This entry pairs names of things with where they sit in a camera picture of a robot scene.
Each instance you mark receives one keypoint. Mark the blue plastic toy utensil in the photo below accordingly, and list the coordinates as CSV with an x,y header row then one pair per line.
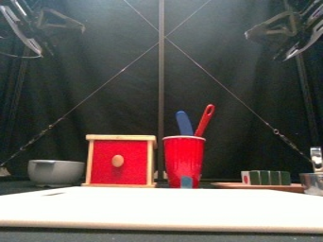
x,y
183,124

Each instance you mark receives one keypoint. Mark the red plastic cup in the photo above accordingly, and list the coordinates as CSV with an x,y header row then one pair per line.
x,y
183,157

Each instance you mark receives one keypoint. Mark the red wooden drawer box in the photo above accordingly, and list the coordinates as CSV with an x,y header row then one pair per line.
x,y
119,160

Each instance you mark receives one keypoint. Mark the grey bowl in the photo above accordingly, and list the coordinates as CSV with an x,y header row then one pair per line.
x,y
55,171

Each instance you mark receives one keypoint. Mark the small teal toy block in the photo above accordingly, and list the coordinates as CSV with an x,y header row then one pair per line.
x,y
187,182

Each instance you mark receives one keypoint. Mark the black frame post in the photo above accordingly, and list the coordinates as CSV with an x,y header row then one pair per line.
x,y
306,100
16,100

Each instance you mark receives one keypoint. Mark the grey vertical frame post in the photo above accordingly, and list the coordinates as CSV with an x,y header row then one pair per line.
x,y
161,94

